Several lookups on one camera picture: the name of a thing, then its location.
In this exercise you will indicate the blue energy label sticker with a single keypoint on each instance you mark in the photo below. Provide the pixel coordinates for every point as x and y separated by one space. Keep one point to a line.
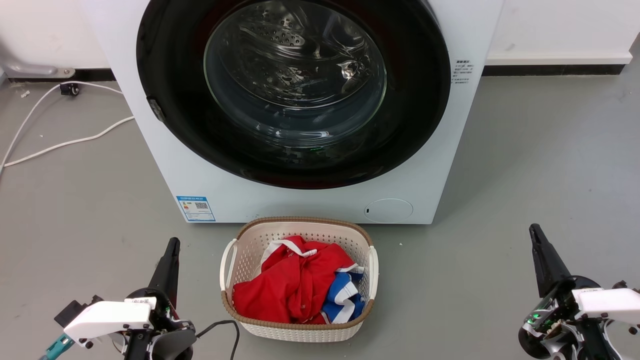
196 209

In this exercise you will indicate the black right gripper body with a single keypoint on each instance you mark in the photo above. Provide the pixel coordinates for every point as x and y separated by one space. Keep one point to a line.
557 305

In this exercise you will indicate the black right camera plug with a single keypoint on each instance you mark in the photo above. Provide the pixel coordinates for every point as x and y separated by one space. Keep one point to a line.
621 285

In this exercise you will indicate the red garment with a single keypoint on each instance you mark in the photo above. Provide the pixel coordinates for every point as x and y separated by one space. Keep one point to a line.
285 290

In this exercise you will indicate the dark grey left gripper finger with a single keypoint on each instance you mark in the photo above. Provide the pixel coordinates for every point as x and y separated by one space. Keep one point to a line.
167 272

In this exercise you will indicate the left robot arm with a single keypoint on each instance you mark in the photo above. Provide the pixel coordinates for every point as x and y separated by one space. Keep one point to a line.
172 347

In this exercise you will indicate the black camera plug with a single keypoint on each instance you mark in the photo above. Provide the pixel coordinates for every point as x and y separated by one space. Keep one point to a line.
621 285
70 311

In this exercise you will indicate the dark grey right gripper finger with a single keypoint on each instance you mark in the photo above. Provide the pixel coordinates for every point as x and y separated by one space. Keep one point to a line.
547 265

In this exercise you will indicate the grey metal floor bracket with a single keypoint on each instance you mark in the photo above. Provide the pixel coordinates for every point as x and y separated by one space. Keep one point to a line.
30 69

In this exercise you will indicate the black round glass washer door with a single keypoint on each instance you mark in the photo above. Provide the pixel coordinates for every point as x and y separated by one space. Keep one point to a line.
410 125

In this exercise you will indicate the white front-load washing machine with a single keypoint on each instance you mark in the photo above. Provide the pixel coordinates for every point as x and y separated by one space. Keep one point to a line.
300 202

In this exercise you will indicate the small black floor plug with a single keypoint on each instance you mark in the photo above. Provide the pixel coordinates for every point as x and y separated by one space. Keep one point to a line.
70 89

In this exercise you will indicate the round white filter cover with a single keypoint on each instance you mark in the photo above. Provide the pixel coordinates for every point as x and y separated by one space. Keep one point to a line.
388 210

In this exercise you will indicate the blue and white garment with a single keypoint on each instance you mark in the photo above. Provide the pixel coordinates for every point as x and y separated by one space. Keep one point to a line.
340 292

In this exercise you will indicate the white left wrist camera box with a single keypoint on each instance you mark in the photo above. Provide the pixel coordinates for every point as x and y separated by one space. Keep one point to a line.
110 317

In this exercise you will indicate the black left camera plug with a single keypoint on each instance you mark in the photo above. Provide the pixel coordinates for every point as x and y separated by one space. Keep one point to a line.
70 311

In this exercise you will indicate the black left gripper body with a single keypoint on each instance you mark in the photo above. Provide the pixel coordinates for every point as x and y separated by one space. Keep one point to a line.
167 317

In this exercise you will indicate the white woven-rim laundry basket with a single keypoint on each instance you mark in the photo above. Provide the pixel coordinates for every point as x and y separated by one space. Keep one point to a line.
300 227

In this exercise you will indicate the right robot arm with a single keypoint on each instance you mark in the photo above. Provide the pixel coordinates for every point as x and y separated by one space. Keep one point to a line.
590 345

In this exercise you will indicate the small printed text sticker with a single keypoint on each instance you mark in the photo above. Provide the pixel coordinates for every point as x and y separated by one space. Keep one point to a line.
461 71

